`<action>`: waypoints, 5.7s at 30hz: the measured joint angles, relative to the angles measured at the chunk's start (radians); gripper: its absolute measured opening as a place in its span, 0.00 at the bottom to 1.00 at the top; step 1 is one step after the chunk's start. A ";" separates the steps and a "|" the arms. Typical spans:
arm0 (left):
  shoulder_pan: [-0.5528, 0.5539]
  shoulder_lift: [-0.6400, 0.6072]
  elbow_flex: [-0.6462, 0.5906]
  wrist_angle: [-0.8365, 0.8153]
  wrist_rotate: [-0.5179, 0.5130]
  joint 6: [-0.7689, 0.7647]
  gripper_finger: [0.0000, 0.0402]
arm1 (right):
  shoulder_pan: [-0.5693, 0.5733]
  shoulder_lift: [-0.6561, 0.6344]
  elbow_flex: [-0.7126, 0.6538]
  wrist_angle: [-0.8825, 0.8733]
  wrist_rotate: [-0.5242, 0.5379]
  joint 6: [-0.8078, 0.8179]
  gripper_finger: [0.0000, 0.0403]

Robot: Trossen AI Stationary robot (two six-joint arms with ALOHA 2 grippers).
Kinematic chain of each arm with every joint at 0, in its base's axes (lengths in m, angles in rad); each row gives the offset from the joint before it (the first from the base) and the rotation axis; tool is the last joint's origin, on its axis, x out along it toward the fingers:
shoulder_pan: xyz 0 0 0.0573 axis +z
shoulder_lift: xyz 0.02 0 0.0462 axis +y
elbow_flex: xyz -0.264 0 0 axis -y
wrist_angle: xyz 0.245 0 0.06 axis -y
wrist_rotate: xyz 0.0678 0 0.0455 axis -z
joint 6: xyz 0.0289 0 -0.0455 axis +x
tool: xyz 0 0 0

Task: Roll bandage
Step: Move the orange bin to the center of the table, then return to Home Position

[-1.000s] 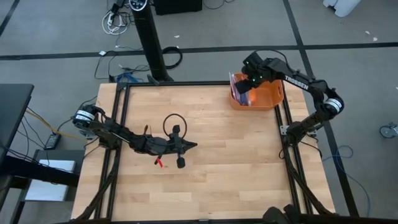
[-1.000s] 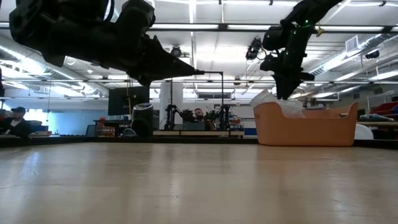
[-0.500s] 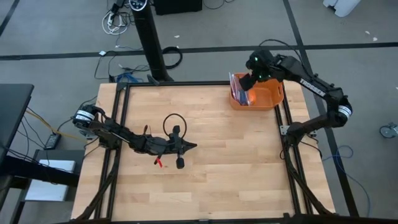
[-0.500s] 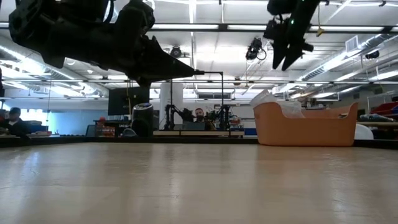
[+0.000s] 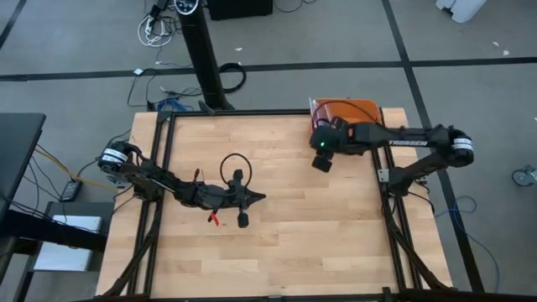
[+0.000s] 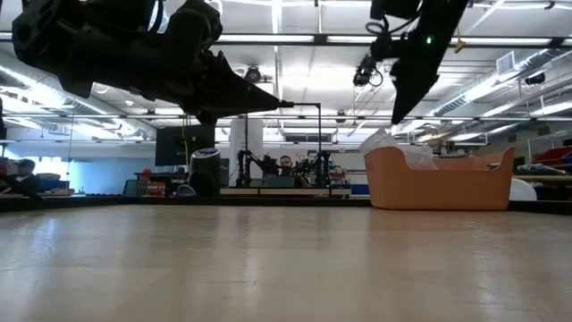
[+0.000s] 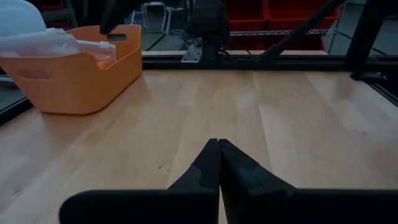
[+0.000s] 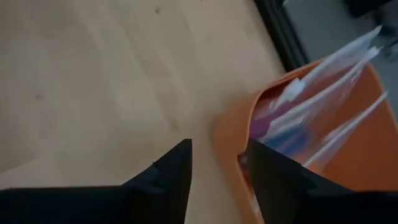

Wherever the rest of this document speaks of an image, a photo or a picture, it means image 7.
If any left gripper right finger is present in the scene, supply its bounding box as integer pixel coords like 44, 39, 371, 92
219, 138, 398, 224

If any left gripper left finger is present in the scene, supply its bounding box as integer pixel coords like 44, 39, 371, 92
58, 138, 222, 224

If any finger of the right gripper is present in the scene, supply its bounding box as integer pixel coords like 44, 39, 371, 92
99, 12, 135, 35

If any clear plastic zip bag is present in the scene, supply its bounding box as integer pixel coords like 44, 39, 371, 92
73, 39, 118, 70

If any orange elastic bandage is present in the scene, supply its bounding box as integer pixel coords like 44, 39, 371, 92
96, 58, 113, 70

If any orange plastic bin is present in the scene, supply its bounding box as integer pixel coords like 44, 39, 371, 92
0, 24, 144, 116

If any plastic bag with blue item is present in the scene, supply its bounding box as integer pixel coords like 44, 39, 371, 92
0, 27, 80, 58

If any white bulky object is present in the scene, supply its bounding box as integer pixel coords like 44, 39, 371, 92
0, 0, 48, 39

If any red storage bin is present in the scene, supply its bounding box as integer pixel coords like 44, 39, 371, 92
267, 0, 342, 31
224, 0, 269, 31

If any white frame chair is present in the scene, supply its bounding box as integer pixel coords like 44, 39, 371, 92
129, 0, 167, 35

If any silver metal bracket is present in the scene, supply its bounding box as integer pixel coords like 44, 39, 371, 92
180, 43, 203, 64

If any black aluminium table frame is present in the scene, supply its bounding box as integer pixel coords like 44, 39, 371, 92
0, 0, 398, 126

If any metal wire shelf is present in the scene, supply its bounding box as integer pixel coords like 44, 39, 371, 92
229, 28, 339, 36

